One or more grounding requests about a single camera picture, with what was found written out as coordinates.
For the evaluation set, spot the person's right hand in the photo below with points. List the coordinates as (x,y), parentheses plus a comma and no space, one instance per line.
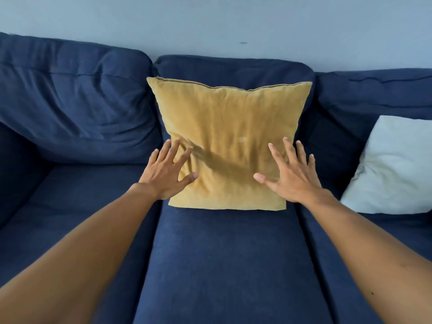
(298,183)

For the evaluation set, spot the person's left hand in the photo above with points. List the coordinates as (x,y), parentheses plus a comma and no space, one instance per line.
(165,178)

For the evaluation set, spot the mustard yellow velvet pillow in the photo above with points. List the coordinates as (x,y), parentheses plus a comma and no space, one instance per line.
(229,111)

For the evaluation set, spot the white throw pillow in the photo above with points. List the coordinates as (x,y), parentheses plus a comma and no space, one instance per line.
(395,165)

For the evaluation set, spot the dark blue fabric sofa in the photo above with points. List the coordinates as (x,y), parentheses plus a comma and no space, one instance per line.
(229,259)

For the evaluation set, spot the person's left forearm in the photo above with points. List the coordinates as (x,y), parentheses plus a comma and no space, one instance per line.
(74,256)

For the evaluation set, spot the person's right forearm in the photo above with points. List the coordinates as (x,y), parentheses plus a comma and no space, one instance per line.
(371,253)

